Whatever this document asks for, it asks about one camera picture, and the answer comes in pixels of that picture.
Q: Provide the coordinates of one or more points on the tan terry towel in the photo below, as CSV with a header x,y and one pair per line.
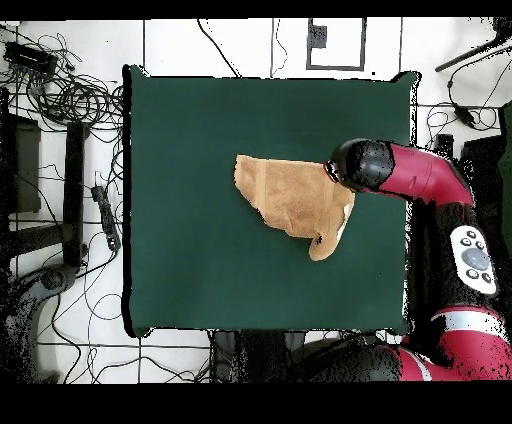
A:
x,y
288,196

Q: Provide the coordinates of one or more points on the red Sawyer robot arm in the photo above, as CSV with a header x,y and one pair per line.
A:
x,y
420,176

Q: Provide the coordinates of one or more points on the dark grey square plate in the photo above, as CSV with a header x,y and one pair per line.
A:
x,y
318,36

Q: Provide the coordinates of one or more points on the black power adapter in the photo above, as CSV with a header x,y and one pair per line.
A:
x,y
464,114

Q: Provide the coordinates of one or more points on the dark green table cloth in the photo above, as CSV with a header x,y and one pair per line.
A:
x,y
200,260

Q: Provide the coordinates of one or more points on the black tripod pole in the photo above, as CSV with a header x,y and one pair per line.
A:
x,y
464,58

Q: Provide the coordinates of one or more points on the black power strip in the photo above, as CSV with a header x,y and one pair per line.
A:
x,y
107,216

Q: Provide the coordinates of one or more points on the black electronics box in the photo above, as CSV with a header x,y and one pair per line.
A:
x,y
30,58

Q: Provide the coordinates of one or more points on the grey square floor frame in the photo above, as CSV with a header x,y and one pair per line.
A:
x,y
308,60

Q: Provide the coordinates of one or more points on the black metal frame stand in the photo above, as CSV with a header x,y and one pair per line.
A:
x,y
444,144
74,192

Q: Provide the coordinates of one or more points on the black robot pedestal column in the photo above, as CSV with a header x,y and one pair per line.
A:
x,y
260,360

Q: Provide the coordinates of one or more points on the grey pedestal leg with caster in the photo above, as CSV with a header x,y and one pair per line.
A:
x,y
52,280

